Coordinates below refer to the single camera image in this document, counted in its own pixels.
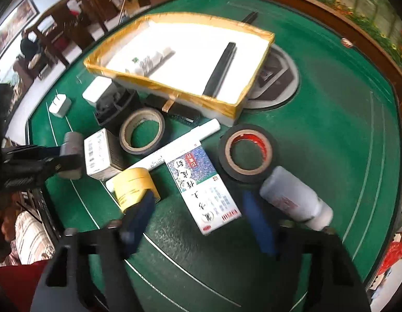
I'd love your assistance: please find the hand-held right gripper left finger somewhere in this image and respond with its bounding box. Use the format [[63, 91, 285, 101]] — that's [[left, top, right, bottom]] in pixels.
[[32, 190, 156, 312]]

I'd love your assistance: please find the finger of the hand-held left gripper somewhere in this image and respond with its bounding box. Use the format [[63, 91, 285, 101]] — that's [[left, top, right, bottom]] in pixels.
[[42, 146, 84, 181]]

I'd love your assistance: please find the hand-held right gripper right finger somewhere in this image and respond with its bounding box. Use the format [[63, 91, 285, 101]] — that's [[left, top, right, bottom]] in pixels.
[[242, 189, 372, 312]]

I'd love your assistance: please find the grey tape roll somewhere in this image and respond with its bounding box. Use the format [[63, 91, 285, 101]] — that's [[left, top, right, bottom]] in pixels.
[[58, 132, 84, 180]]

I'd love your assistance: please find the yellow tape roll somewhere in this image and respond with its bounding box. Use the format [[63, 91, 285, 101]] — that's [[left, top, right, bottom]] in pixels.
[[113, 168, 161, 213]]

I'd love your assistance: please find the white plastic bottle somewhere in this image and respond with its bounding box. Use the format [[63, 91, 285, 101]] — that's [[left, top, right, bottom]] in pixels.
[[259, 166, 334, 231]]

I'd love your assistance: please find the white blue printed box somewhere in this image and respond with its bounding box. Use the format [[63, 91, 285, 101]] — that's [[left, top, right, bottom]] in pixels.
[[165, 141, 242, 236]]

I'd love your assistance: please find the black tape roll beige core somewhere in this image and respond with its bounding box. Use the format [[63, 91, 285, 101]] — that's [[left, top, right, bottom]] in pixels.
[[119, 107, 166, 155]]

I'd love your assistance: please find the black tape roll red core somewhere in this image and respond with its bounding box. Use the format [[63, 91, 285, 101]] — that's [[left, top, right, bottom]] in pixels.
[[218, 124, 278, 183]]

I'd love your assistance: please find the black and white carton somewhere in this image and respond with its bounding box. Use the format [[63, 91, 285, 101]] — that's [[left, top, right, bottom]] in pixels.
[[84, 128, 125, 181]]

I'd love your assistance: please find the white charger plug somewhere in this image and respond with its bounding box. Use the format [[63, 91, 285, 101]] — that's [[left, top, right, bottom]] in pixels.
[[48, 94, 72, 118]]

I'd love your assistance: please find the striped cloth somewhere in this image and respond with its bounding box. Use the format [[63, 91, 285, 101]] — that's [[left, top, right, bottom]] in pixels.
[[12, 211, 55, 265]]

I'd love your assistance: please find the black plastic holder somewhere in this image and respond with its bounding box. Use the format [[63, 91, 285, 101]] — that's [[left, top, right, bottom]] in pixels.
[[94, 88, 141, 134]]

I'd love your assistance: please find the plain white box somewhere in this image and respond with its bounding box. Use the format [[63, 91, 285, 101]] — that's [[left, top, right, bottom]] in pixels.
[[82, 76, 114, 107]]

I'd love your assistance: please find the long white marker tube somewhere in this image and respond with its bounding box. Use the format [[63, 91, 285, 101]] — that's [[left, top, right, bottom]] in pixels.
[[105, 119, 221, 193]]

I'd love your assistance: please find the flat black case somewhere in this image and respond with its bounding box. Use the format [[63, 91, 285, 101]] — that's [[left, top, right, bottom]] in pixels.
[[146, 96, 201, 125]]

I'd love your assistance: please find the red cloth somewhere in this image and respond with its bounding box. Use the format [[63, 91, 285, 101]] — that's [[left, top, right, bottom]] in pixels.
[[0, 262, 50, 312]]

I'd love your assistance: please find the white tube with green label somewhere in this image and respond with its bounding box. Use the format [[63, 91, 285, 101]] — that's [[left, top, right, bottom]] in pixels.
[[124, 47, 175, 77]]

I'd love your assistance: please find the red plastic bag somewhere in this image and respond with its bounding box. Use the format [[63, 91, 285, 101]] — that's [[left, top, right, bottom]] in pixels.
[[381, 241, 402, 275]]

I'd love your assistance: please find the dark wooden chair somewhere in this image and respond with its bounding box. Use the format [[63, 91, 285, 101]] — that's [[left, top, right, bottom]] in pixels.
[[25, 0, 109, 67]]

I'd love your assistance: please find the long black bar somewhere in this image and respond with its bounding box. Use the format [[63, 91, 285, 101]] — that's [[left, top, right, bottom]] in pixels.
[[202, 42, 237, 99]]

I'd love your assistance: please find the framed wall picture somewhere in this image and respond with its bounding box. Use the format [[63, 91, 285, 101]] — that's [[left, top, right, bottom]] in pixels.
[[0, 0, 39, 66]]

